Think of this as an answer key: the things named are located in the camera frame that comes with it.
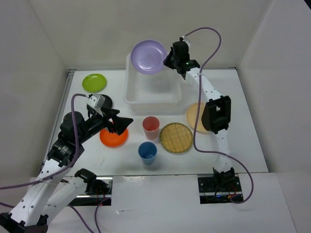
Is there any orange plate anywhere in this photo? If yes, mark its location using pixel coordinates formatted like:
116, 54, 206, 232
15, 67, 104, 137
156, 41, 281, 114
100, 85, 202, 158
99, 129, 128, 148

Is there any purple plate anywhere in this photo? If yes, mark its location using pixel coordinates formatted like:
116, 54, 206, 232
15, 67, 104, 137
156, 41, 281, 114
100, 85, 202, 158
130, 40, 167, 75

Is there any clear plastic bin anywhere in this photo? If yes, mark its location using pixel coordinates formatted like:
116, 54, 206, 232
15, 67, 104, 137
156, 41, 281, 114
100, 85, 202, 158
123, 54, 182, 115

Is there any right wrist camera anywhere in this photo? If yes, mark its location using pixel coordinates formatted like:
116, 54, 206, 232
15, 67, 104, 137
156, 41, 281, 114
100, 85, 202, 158
179, 36, 190, 47

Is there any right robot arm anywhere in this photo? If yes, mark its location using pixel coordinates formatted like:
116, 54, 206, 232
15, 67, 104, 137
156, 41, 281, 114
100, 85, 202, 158
163, 37, 235, 191

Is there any blue plastic cup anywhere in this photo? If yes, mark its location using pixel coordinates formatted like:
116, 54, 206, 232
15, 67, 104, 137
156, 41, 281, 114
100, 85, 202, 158
138, 142, 157, 165

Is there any beige plate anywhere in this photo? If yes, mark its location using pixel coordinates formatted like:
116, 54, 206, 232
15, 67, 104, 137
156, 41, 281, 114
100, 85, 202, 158
186, 103, 208, 133

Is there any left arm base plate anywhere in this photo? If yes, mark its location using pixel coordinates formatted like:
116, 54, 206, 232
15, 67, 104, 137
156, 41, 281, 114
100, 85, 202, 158
70, 177, 113, 207

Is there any black plate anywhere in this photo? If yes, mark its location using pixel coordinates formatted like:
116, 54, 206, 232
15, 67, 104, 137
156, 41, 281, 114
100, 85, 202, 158
99, 94, 113, 108

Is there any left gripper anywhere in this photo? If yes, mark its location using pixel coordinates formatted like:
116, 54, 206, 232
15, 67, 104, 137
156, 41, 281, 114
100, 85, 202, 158
77, 105, 133, 144

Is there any green plate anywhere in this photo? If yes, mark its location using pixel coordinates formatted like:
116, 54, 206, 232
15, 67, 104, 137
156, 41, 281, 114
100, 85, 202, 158
82, 73, 107, 93

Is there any pink plastic cup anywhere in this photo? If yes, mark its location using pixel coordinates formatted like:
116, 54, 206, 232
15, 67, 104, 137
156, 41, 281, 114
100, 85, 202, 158
142, 116, 160, 140

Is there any round bamboo mat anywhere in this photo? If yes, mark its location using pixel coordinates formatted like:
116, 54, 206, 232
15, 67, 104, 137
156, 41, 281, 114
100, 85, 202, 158
159, 122, 193, 154

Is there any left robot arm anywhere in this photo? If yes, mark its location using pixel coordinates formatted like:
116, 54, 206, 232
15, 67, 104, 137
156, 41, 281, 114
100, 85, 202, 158
0, 107, 133, 233

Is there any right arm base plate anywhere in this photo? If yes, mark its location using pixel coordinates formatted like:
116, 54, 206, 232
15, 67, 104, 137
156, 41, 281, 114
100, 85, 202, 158
197, 176, 244, 204

